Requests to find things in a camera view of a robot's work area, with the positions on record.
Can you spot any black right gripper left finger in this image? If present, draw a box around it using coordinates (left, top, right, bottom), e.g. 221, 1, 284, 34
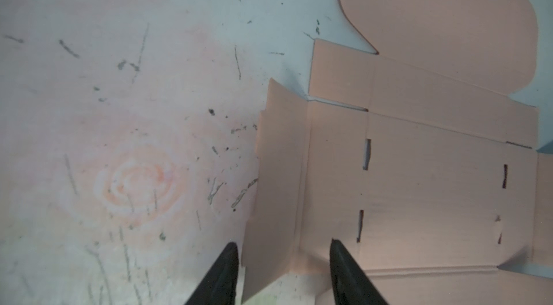
185, 242, 239, 305

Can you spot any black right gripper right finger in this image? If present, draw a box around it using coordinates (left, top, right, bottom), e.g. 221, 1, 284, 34
330, 239, 388, 305

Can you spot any tan cardboard box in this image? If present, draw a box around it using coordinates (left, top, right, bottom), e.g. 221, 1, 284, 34
242, 0, 552, 304

